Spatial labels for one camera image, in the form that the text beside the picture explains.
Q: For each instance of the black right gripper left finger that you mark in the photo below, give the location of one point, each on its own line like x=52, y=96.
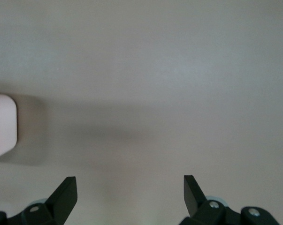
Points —
x=61, y=199

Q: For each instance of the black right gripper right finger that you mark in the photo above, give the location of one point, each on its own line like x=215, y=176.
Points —
x=195, y=199

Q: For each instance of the pale pink box base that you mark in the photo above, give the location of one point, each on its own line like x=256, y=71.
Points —
x=5, y=126

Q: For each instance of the brown table mat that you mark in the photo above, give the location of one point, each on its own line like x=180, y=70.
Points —
x=178, y=70

